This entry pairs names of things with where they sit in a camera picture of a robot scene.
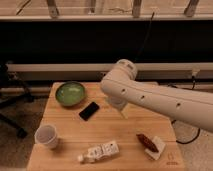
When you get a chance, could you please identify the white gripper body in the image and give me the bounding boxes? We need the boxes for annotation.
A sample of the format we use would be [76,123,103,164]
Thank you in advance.
[106,96,127,119]

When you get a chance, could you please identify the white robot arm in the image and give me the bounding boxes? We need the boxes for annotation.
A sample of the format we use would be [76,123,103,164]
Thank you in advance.
[100,59,213,132]

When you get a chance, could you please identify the green ceramic bowl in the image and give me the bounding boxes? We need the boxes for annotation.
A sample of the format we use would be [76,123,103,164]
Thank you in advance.
[55,81,86,107]

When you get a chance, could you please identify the black smartphone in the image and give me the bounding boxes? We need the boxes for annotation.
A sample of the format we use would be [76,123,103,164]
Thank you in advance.
[79,102,99,121]

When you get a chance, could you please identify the dark red snack wrapper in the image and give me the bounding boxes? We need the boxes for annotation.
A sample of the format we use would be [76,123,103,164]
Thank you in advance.
[137,134,159,153]

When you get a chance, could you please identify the white plastic bottle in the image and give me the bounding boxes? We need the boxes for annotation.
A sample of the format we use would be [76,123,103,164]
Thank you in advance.
[77,140,119,163]

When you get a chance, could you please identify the black hanging cable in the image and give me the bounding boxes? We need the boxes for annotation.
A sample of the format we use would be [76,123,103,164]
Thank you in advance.
[133,11,156,64]

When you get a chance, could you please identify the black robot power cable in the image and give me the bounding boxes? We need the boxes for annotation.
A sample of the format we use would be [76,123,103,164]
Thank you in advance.
[171,76,202,145]

